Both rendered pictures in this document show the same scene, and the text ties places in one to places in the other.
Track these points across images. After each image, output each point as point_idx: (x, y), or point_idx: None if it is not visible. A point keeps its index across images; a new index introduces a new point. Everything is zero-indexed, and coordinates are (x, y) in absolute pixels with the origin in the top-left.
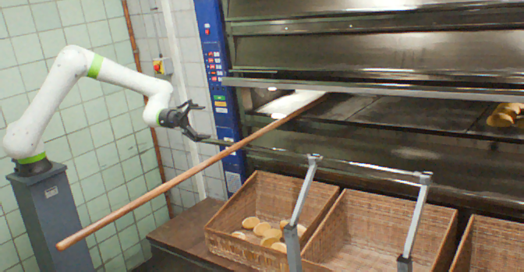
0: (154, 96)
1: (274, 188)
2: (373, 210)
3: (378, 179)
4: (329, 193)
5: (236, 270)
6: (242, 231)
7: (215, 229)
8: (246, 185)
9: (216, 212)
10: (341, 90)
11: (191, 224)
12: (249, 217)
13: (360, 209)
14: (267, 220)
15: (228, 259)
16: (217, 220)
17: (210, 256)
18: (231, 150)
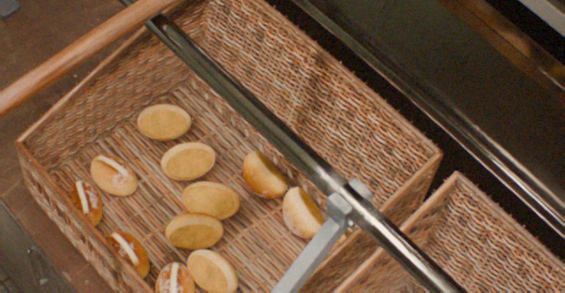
0: None
1: (258, 45)
2: (508, 267)
3: (551, 221)
4: (410, 154)
5: (83, 292)
6: (136, 139)
7: (52, 140)
8: (170, 14)
9: (89, 20)
10: None
11: (12, 51)
12: (162, 108)
13: (478, 244)
14: (218, 110)
15: (71, 244)
16: (62, 119)
17: (27, 211)
18: (83, 55)
